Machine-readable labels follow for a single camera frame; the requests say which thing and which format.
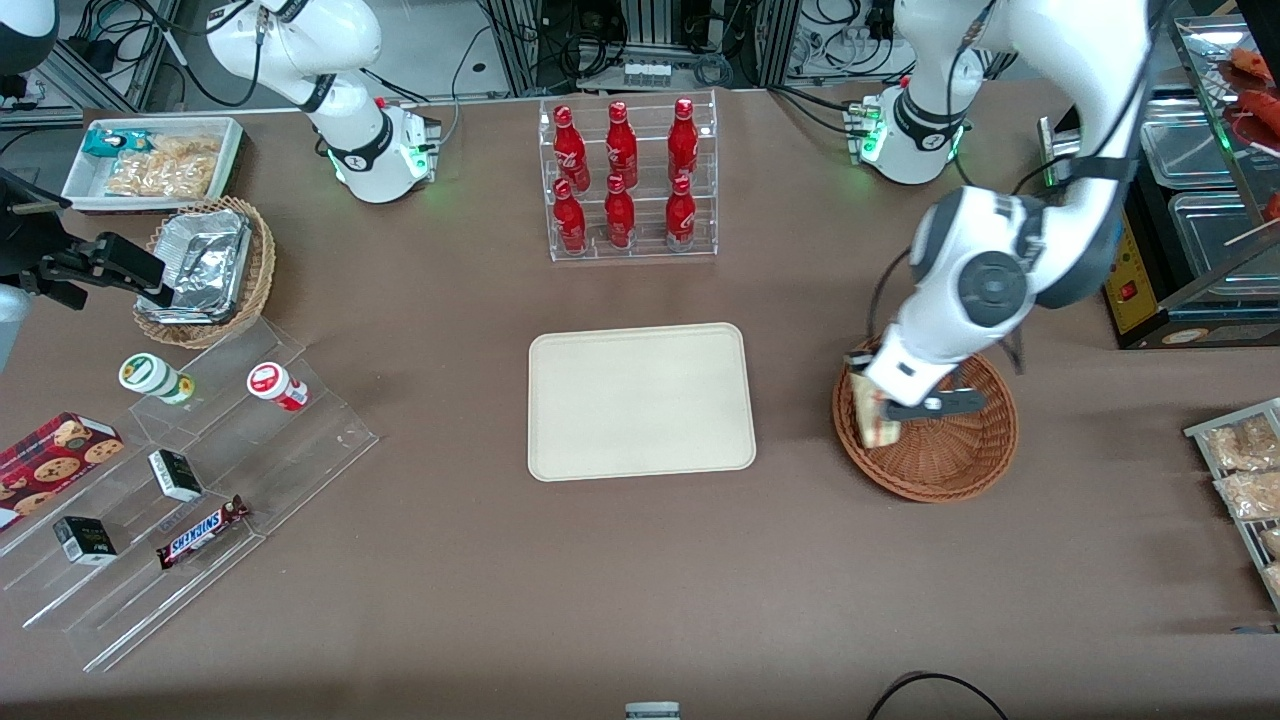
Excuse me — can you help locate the triangle sandwich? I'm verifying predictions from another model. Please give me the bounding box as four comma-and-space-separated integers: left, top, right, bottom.
850, 375, 902, 449

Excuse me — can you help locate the black hot food display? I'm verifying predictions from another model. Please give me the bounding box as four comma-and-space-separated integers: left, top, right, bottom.
1038, 15, 1280, 351

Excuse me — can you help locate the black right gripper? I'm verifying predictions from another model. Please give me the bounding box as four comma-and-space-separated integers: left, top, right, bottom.
18, 233, 168, 309

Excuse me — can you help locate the red cola bottle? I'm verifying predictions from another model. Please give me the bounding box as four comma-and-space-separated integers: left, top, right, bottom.
553, 178, 588, 253
604, 174, 636, 249
606, 101, 639, 189
553, 105, 591, 191
665, 174, 697, 249
668, 97, 699, 183

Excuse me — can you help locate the white rectangular snack tray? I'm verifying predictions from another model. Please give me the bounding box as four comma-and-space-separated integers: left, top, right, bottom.
60, 116, 246, 213

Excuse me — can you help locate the aluminium frame rack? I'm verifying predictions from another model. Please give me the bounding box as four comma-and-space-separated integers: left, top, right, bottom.
480, 0, 801, 96

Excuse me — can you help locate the teal snack package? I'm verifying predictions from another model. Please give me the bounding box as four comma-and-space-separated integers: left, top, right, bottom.
82, 128, 151, 159

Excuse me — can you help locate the clear acrylic bottle rack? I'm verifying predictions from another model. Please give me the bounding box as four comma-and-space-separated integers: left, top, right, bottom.
538, 90, 719, 263

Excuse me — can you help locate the cream plastic tray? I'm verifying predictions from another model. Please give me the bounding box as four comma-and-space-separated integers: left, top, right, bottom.
528, 322, 757, 483

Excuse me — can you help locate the oval light wicker basket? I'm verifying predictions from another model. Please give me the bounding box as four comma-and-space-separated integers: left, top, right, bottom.
133, 196, 276, 349

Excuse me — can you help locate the small black box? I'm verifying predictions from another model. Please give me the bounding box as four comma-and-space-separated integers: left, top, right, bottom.
52, 516, 118, 567
148, 449, 204, 503

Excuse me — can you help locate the Snickers chocolate bar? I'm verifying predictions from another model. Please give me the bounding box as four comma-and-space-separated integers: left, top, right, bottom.
157, 495, 249, 571

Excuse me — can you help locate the metal wire rack tray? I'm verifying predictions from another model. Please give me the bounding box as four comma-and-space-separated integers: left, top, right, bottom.
1184, 398, 1280, 611

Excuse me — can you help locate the clear acrylic stepped stand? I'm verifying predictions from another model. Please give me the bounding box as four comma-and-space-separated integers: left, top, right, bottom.
0, 318, 379, 673

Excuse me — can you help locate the round brown wicker basket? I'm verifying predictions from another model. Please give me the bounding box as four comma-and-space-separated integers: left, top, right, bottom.
832, 329, 1019, 503

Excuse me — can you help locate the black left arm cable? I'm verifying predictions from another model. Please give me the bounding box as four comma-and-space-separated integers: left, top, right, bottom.
866, 245, 913, 349

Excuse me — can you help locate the aluminium foil container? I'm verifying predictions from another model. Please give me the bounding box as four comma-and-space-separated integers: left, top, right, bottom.
138, 208, 253, 324

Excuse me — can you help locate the red lid white cup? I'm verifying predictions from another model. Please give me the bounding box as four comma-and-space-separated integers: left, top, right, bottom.
247, 362, 309, 412

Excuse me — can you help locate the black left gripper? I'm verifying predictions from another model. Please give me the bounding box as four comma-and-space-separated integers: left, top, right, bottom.
846, 350, 986, 425

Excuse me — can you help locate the black floor cable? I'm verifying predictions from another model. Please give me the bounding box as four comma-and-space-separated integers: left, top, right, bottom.
865, 672, 1011, 720

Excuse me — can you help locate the aluminium profile rail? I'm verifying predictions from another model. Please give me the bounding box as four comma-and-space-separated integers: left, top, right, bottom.
45, 0, 181, 111

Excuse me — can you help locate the stainless steel pan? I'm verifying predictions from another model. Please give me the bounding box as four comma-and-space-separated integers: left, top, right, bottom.
1140, 95, 1233, 191
1168, 190, 1280, 279

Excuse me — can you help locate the green lid white cup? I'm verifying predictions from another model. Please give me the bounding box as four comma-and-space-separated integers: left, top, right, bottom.
118, 353, 196, 406

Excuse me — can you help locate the clear bag of chips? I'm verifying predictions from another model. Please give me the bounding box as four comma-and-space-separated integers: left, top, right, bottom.
150, 135, 223, 179
105, 150, 193, 199

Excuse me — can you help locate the red cookie box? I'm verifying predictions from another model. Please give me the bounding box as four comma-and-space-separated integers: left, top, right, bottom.
0, 412, 125, 531

